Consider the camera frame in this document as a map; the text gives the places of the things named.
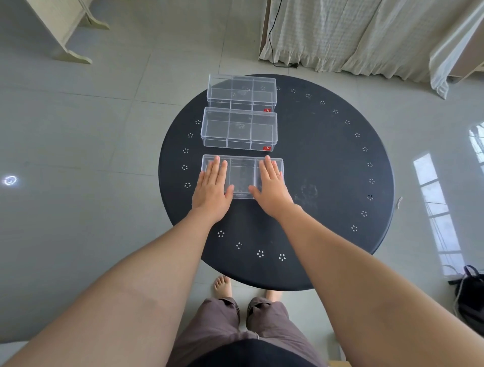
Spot person's left hand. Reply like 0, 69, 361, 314
192, 156, 235, 224

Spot person's right hand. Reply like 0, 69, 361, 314
248, 155, 295, 219

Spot clear plastic divided box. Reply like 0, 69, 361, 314
201, 154, 284, 200
207, 74, 278, 113
202, 107, 278, 152

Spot person's right forearm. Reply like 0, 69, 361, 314
270, 202, 484, 367

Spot person's left forearm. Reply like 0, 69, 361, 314
0, 207, 227, 367

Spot person's left foot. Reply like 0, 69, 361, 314
213, 276, 232, 302

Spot grey-brown trousers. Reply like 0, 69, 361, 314
166, 297, 326, 367

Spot white patterned curtain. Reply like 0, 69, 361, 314
259, 0, 473, 82

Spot black shirt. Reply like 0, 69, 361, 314
187, 338, 317, 367

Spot cream wooden furniture stand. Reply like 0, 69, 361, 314
24, 0, 111, 65

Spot white draped cloth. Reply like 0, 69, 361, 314
429, 0, 484, 100

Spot black backpack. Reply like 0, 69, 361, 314
448, 265, 484, 336

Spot black cable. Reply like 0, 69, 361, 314
268, 0, 299, 69

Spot beige furniture frame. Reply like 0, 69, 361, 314
447, 45, 484, 84

